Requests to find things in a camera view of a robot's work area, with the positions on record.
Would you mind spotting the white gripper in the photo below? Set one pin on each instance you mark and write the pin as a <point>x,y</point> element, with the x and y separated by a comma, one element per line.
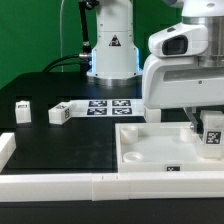
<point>172,76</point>

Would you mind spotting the white left fence wall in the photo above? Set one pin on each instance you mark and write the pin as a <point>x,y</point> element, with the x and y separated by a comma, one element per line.
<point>7,148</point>

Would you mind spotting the white front fence wall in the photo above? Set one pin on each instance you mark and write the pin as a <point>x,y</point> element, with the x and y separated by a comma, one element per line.
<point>99,187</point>

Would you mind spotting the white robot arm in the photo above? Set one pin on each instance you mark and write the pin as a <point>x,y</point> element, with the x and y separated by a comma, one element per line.
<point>115,58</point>

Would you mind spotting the white base tag plate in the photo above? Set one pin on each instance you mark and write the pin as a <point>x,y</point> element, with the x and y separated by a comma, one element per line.
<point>107,108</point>

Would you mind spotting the white square tabletop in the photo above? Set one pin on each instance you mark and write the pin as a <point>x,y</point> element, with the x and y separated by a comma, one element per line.
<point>161,147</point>

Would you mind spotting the white fence wall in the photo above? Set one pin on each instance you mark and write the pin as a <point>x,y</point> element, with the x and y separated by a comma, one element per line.
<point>99,187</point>
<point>7,148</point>

